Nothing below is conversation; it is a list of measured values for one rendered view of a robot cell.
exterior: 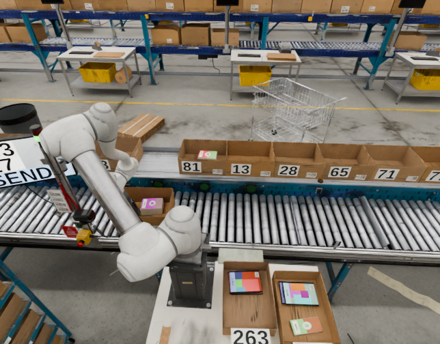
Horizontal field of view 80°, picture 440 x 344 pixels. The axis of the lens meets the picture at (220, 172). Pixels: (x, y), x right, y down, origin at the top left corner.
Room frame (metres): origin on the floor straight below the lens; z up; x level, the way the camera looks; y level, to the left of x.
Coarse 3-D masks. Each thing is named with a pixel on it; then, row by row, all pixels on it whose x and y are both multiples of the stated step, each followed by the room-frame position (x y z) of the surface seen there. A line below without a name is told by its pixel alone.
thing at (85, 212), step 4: (76, 212) 1.09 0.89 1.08; (80, 212) 1.08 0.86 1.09; (84, 212) 1.08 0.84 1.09; (88, 212) 1.08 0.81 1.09; (92, 212) 1.09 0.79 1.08; (72, 216) 1.06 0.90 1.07; (76, 216) 1.06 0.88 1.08; (80, 216) 1.06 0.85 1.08; (84, 216) 1.05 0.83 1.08; (88, 216) 1.05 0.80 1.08; (92, 216) 1.07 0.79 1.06; (76, 220) 1.06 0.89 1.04; (80, 220) 1.05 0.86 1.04; (84, 220) 1.06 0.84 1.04; (88, 220) 1.09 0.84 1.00; (80, 224) 1.07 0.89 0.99; (84, 224) 1.06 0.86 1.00
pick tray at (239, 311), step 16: (224, 272) 0.87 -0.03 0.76; (224, 288) 0.77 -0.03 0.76; (272, 288) 0.73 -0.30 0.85; (224, 304) 0.67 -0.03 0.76; (240, 304) 0.67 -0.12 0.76; (256, 304) 0.67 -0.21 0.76; (272, 304) 0.65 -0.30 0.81; (224, 320) 0.59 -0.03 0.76; (240, 320) 0.59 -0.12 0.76; (256, 320) 0.59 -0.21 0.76; (272, 320) 0.59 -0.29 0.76
